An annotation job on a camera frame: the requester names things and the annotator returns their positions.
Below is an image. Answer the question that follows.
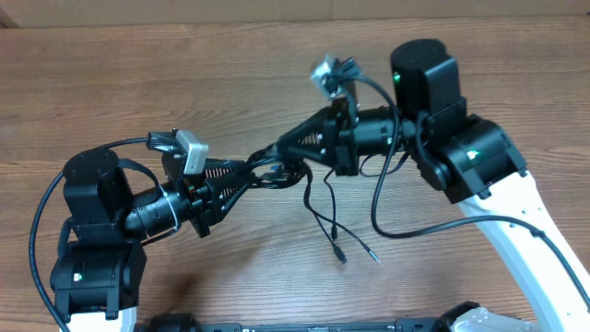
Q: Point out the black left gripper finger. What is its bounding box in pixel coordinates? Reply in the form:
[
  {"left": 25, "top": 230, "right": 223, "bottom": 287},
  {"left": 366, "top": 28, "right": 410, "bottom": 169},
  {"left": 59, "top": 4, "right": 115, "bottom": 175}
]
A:
[
  {"left": 197, "top": 159, "right": 247, "bottom": 180},
  {"left": 206, "top": 173, "right": 256, "bottom": 226}
]

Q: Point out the black cable bundle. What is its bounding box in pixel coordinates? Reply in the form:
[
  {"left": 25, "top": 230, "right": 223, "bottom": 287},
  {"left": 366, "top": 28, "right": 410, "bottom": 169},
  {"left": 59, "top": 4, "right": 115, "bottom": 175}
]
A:
[{"left": 230, "top": 143, "right": 382, "bottom": 266}]

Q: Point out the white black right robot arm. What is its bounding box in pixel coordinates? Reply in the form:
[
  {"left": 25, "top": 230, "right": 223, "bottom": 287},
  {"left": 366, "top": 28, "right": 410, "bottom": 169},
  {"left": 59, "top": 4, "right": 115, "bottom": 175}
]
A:
[{"left": 273, "top": 39, "right": 589, "bottom": 331}]

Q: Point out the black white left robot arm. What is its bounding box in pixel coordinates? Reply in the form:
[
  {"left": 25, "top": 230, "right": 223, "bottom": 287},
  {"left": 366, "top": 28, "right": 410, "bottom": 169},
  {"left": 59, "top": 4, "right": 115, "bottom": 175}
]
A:
[{"left": 50, "top": 148, "right": 256, "bottom": 323}]

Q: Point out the black right camera cable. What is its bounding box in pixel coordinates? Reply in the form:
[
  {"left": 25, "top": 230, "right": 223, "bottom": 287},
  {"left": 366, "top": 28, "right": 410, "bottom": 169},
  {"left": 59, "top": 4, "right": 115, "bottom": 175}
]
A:
[{"left": 340, "top": 73, "right": 590, "bottom": 310}]

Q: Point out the black camera cable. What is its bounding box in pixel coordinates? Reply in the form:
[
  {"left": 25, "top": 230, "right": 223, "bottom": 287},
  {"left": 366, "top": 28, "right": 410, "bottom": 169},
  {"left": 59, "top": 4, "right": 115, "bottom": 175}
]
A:
[
  {"left": 340, "top": 73, "right": 590, "bottom": 310},
  {"left": 28, "top": 131, "right": 185, "bottom": 332}
]

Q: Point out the black left camera cable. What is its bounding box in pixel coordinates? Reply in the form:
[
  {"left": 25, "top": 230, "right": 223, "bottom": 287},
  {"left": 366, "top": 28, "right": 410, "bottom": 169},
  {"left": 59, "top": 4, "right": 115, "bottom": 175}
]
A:
[{"left": 28, "top": 131, "right": 185, "bottom": 332}]

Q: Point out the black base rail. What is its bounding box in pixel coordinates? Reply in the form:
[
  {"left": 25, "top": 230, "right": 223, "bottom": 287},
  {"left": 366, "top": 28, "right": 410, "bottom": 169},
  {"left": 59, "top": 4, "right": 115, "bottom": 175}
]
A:
[{"left": 147, "top": 302, "right": 536, "bottom": 332}]

